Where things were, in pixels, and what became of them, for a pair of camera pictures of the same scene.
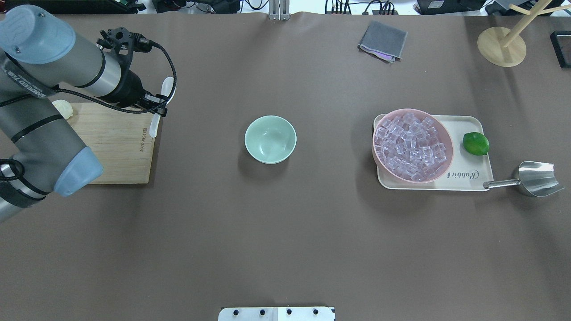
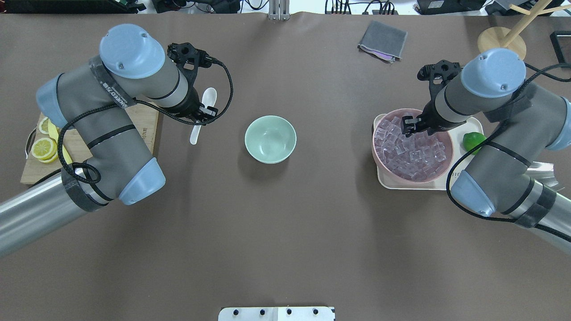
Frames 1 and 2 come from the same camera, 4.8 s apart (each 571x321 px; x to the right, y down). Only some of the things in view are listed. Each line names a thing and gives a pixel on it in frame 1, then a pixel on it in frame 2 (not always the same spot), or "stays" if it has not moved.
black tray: x=561 y=43 stays
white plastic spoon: x=167 y=86 to x=209 y=99
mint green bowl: x=270 y=139 stays
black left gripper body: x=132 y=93 to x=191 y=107
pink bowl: x=413 y=145 stays
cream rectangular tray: x=465 y=171 stays
